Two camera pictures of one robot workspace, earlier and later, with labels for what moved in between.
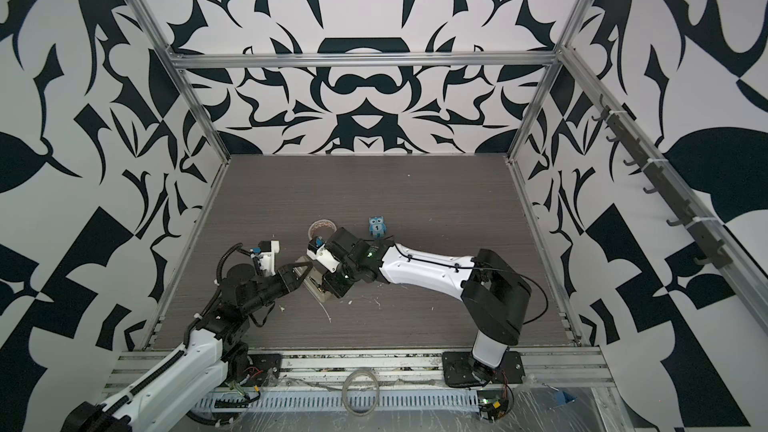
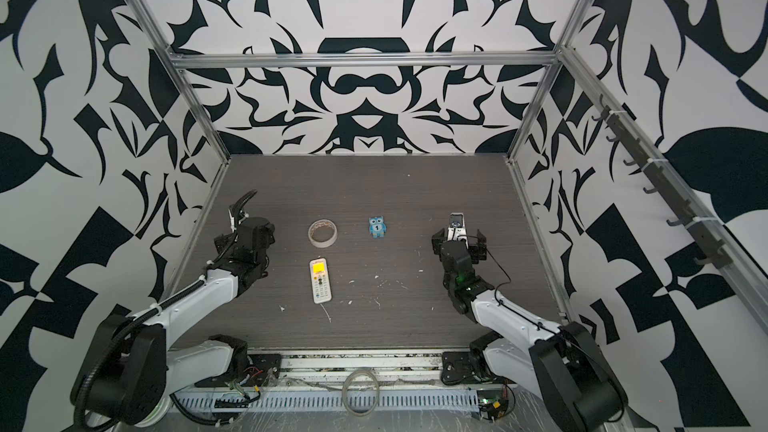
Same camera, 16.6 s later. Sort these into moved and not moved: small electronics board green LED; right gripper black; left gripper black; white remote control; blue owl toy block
Moved: right gripper black; white remote control; left gripper black
Not moved: blue owl toy block; small electronics board green LED
